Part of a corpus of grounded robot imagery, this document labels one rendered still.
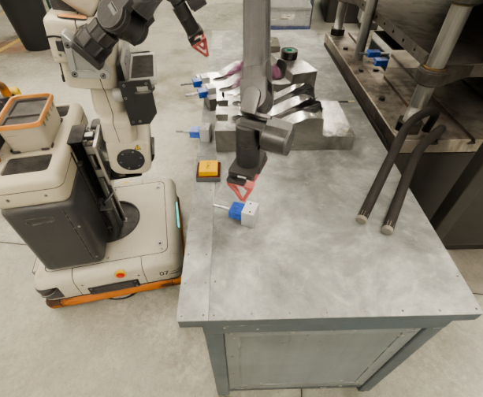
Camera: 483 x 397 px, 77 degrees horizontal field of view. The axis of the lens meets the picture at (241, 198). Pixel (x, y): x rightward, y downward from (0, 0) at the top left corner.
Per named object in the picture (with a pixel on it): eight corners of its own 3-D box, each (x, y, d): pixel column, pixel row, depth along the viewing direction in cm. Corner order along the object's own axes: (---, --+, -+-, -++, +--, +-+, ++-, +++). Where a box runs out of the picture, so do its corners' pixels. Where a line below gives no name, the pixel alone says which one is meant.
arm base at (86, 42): (76, 30, 83) (68, 45, 75) (94, 8, 81) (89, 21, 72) (104, 54, 89) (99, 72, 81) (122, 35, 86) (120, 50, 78)
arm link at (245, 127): (242, 109, 68) (230, 122, 65) (270, 116, 66) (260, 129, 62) (242, 136, 73) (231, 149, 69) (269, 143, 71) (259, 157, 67)
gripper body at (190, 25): (201, 26, 127) (191, 9, 122) (204, 35, 120) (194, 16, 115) (187, 35, 128) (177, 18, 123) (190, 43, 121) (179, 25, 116)
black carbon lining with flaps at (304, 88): (232, 126, 112) (232, 102, 105) (232, 104, 123) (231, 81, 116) (326, 124, 112) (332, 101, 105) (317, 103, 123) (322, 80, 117)
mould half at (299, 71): (209, 111, 132) (208, 87, 125) (196, 86, 150) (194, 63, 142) (313, 94, 144) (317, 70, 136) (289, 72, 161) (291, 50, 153)
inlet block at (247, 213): (210, 216, 90) (209, 203, 86) (217, 205, 93) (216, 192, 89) (253, 228, 87) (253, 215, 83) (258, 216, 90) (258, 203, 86)
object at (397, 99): (392, 153, 124) (399, 138, 119) (324, 41, 215) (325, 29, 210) (595, 150, 125) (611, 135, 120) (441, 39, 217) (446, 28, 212)
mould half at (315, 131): (216, 151, 112) (213, 119, 103) (217, 115, 130) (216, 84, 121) (351, 150, 113) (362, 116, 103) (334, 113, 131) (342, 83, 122)
